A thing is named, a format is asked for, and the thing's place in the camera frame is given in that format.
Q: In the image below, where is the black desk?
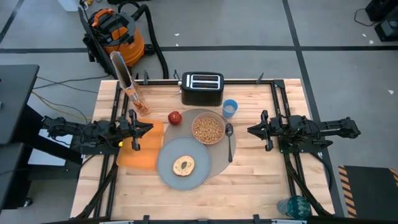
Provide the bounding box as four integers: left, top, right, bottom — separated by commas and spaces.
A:
0, 142, 34, 212
0, 64, 40, 146

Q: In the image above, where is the metal spoon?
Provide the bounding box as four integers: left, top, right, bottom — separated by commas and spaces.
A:
224, 123, 234, 163

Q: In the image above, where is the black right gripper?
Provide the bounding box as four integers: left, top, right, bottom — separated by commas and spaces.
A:
247, 110, 282, 152

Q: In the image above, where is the pink bowl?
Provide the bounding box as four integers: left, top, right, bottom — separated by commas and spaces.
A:
191, 111, 226, 145

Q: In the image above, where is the orange cutting board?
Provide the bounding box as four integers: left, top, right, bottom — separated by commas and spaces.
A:
116, 118, 165, 171

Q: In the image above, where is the red apple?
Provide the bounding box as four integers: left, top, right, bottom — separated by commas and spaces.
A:
167, 111, 183, 126

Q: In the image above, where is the toasted bagel half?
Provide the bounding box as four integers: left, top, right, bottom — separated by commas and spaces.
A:
172, 155, 196, 177

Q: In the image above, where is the thin black equipment cable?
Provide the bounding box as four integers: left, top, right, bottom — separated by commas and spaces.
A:
353, 7, 374, 27

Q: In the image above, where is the grey-blue round plate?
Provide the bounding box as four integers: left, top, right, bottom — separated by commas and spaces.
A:
157, 136, 212, 191

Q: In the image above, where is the white container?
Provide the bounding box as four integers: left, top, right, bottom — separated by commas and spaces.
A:
58, 0, 80, 12

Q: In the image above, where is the black two-slot toaster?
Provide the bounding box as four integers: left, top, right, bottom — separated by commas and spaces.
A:
180, 72, 224, 107

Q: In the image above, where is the blue cup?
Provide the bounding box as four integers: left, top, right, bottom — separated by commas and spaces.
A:
222, 99, 239, 119

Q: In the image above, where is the black equipment case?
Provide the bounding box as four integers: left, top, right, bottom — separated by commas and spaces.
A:
365, 0, 398, 43

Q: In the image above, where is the black aluminium table frame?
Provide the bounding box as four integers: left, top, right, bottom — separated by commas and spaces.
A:
74, 79, 335, 224

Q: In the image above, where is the hazard-striped black mat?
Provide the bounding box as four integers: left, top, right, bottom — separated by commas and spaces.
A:
338, 165, 398, 218

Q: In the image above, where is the black vacuum hose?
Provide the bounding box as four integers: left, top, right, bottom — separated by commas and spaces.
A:
118, 1, 170, 80

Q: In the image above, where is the yellow floor cable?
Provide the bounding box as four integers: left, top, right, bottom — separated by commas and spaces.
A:
30, 91, 90, 123

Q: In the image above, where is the cereal box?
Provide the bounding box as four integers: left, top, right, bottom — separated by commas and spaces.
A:
109, 51, 150, 118

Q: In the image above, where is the teal patterned tumbler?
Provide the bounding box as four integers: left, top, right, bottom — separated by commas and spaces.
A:
276, 195, 312, 220

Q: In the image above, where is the orange shop vacuum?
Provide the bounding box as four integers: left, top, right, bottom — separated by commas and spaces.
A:
82, 8, 155, 79

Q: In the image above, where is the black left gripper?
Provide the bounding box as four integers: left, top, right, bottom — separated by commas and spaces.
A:
119, 109, 154, 152

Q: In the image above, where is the grey round placemat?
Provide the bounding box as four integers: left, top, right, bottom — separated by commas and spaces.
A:
164, 108, 237, 179

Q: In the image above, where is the black floor cable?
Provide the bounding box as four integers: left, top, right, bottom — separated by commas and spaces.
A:
32, 73, 110, 95

